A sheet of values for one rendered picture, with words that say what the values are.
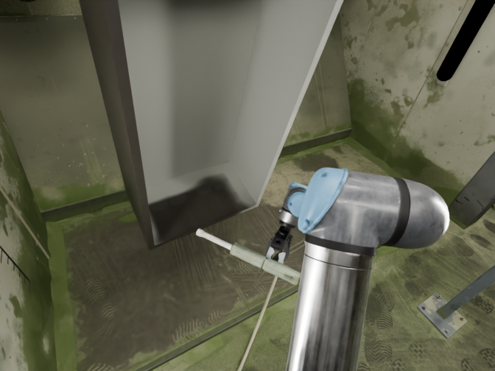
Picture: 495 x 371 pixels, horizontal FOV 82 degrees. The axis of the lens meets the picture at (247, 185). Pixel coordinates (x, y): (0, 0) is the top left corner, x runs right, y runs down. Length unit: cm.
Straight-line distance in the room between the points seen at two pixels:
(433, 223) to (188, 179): 130
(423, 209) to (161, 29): 92
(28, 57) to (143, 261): 137
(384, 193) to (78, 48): 201
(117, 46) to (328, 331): 63
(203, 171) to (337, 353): 131
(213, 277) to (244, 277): 19
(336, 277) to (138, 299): 142
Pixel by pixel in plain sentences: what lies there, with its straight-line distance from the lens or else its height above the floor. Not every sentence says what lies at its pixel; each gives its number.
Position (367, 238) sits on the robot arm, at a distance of 47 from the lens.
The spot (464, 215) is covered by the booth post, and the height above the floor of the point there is 11.
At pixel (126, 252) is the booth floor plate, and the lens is 195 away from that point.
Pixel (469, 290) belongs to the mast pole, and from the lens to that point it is 193.
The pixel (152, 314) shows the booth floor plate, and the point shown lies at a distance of 171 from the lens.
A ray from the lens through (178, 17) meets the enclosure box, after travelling 109.
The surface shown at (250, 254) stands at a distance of 122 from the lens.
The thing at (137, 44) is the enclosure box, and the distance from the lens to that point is 109.
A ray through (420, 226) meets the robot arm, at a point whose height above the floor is 128.
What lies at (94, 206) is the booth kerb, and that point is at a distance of 219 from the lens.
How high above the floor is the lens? 159
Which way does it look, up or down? 42 degrees down
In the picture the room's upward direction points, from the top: 7 degrees clockwise
